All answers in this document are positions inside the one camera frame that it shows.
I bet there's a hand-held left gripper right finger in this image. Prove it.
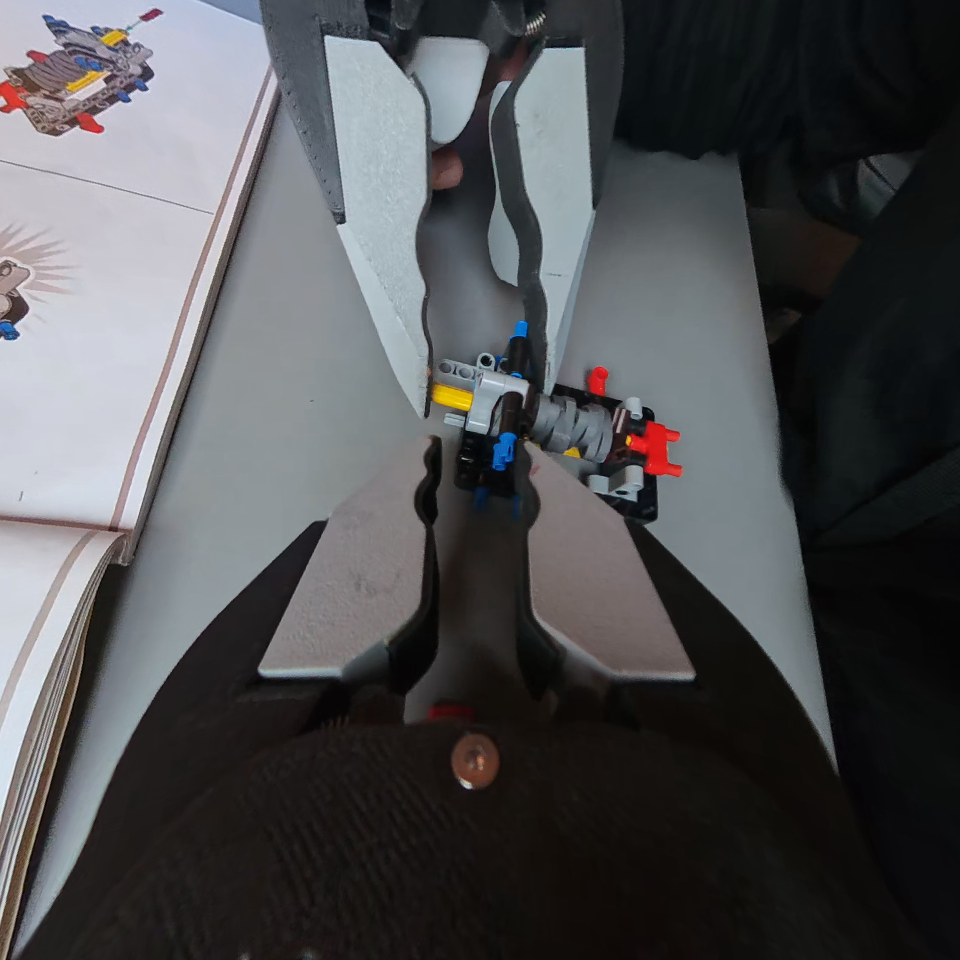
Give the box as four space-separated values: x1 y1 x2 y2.
513 441 699 705

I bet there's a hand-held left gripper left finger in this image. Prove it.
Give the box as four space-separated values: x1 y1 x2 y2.
257 435 444 695

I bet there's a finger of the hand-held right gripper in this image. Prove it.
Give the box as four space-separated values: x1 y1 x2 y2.
487 36 599 391
322 34 438 420

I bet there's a black lego frame assembly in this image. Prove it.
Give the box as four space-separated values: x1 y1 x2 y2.
438 321 684 525

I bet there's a lego instruction booklet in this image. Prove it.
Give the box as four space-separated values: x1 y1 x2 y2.
0 0 282 931

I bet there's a person's right hand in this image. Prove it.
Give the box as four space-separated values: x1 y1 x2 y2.
431 142 468 193

